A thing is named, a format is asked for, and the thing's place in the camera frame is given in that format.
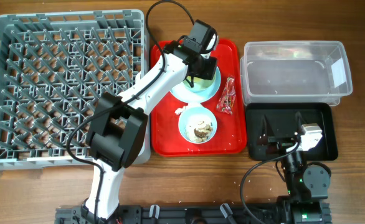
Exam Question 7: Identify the light blue plate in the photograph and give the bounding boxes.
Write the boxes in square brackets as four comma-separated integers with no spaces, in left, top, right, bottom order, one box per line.
[170,67,221,103]

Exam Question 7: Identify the red snack wrapper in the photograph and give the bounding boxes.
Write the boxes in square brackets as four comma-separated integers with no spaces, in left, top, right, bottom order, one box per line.
[216,77,236,114]

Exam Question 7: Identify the light blue food bowl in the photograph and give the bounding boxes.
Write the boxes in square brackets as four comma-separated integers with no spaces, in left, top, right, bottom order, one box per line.
[178,103,217,144]

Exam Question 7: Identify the yellow plastic cup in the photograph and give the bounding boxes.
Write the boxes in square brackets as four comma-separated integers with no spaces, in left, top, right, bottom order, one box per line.
[207,33,219,53]

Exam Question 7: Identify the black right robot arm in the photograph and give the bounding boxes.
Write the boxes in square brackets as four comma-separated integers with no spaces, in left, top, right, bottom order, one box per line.
[257,114,331,223]

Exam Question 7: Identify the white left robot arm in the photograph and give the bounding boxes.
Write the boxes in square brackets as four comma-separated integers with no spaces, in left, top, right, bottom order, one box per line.
[82,20,218,223]

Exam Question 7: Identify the grey dishwasher rack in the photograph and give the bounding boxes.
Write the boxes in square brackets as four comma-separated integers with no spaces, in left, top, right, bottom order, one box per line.
[0,9,149,170]

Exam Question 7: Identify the black tray bin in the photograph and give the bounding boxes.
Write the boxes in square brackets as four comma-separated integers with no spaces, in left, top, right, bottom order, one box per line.
[245,103,338,161]

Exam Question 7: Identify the red plastic tray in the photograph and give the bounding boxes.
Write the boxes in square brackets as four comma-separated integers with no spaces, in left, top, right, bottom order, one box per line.
[151,39,247,157]

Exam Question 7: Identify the clear plastic bin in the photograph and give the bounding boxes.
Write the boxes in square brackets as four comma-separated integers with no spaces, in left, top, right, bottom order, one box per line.
[240,40,353,106]

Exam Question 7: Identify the crumpled white napkin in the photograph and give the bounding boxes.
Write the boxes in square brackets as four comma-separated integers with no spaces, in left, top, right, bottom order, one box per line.
[174,105,188,115]

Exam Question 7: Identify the food scraps in bowl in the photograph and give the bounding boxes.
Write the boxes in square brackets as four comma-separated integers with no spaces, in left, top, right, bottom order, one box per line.
[186,115,213,143]

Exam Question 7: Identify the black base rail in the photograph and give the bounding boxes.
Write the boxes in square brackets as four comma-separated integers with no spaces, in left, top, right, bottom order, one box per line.
[54,202,332,224]

